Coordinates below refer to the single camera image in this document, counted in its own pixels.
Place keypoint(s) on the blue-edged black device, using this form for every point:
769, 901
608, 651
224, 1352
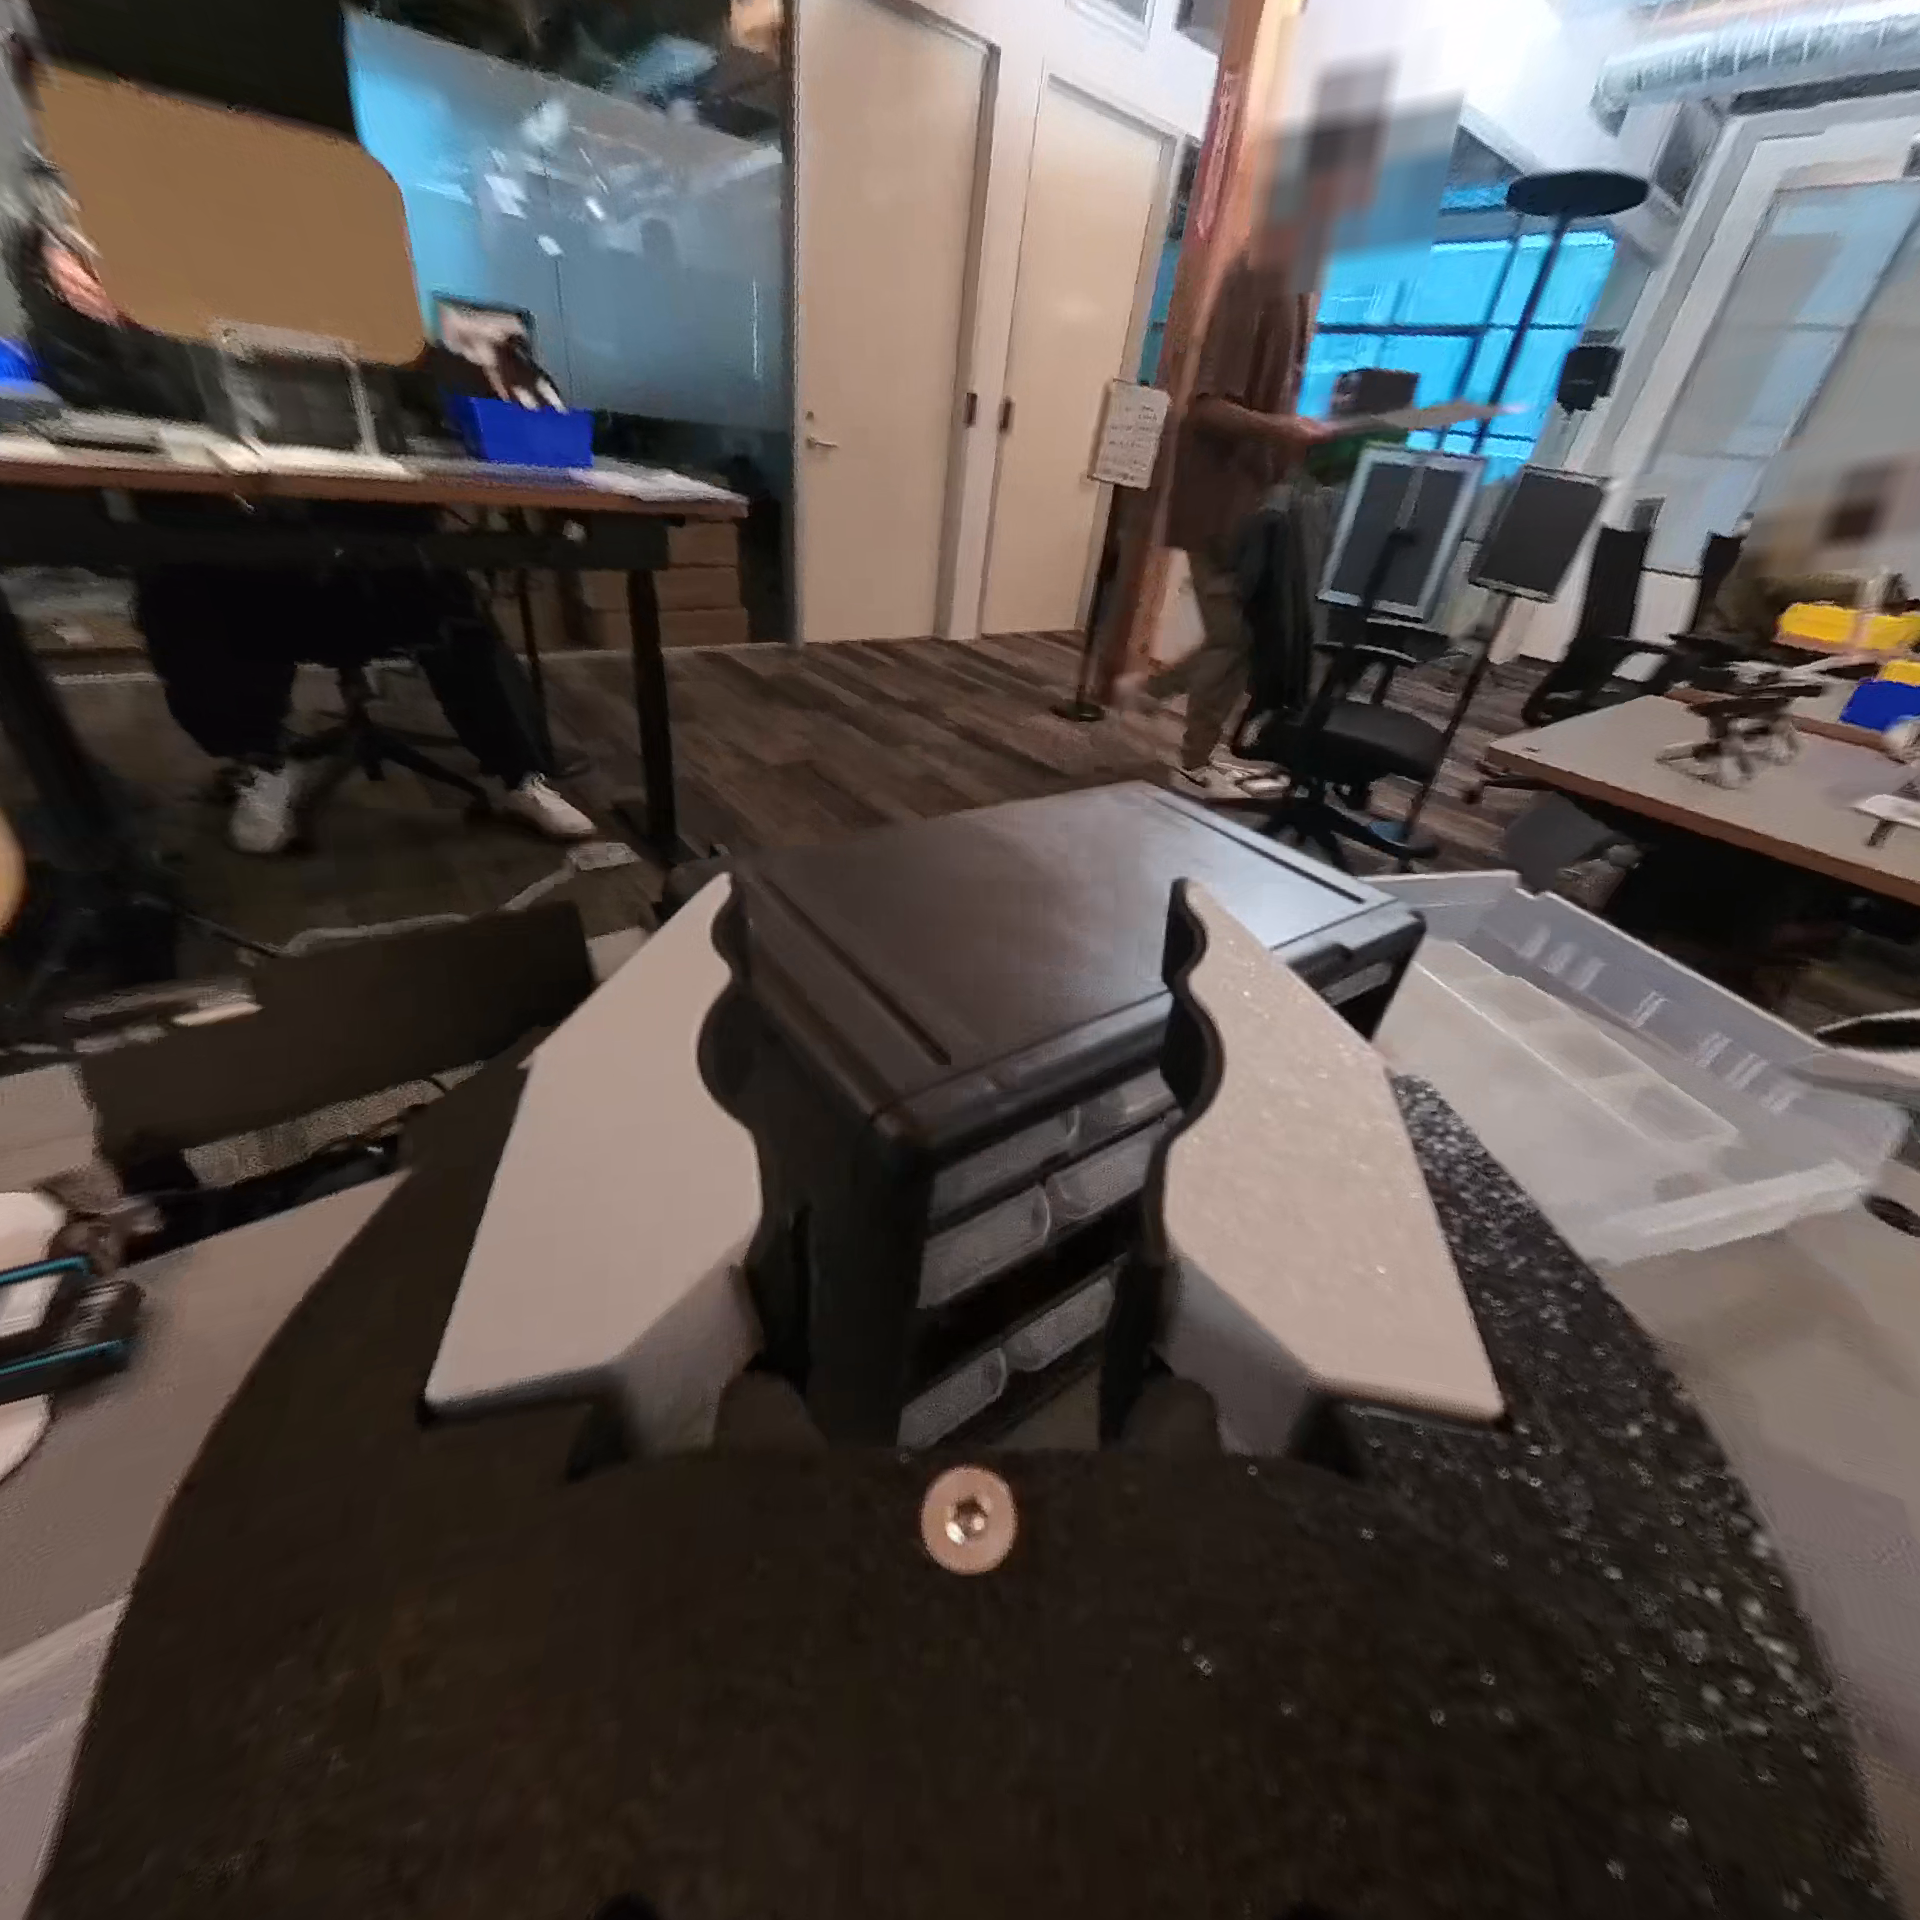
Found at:
60, 1329

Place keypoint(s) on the small robot arm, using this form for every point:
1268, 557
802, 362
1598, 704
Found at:
1740, 728

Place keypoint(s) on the wooden office desk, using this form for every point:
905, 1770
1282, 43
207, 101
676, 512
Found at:
451, 488

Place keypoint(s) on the white paper sign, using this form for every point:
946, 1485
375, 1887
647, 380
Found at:
1130, 432

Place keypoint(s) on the blue plastic bin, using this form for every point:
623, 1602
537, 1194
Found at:
1881, 704
523, 431

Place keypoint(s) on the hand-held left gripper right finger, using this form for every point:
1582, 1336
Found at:
1305, 1200

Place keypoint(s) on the black office chair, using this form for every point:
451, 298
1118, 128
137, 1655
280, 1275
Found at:
1598, 615
1335, 735

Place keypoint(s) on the black floor lamp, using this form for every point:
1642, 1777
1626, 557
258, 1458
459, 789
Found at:
1575, 193

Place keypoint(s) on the black speaker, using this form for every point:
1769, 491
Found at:
1588, 377

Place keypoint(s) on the black drawer cabinet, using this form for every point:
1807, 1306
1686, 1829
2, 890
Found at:
1019, 930

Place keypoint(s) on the set of small cabinet drawers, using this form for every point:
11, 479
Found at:
1036, 1200

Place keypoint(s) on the stack of cardboard boxes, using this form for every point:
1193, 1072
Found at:
691, 578

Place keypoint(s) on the grey work table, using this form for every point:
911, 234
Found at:
1680, 810

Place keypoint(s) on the clear acrylic stand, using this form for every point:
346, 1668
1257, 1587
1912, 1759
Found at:
294, 389

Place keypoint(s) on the screen on stand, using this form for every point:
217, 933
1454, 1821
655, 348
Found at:
1538, 533
1402, 533

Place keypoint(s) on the beige door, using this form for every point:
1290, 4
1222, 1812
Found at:
1073, 359
892, 330

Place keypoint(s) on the yellow plastic bin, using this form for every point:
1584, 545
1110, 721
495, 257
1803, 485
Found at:
1846, 628

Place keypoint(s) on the glass partition window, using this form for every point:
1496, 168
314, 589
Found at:
599, 224

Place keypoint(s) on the ribbed clear plastic bin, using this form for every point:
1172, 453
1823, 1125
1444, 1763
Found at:
1588, 1049

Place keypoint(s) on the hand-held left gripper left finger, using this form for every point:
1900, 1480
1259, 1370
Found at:
599, 1200

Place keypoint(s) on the silver ventilation duct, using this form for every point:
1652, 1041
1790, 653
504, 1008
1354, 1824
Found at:
1756, 60

